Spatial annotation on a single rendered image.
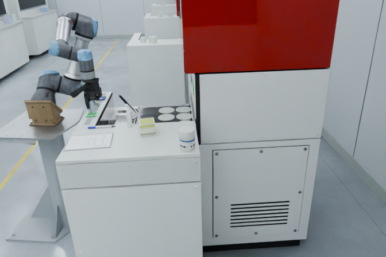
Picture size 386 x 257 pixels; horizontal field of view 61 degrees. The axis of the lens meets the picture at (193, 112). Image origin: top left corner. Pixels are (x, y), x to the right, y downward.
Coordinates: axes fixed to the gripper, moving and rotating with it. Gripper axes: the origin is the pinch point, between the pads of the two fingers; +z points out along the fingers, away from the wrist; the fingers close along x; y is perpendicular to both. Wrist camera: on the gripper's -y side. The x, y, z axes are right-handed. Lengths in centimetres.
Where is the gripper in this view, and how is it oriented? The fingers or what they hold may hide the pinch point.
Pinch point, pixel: (90, 112)
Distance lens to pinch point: 193.1
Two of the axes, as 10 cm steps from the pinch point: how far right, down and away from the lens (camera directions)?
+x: -0.6, -3.9, 9.2
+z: 0.3, 9.2, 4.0
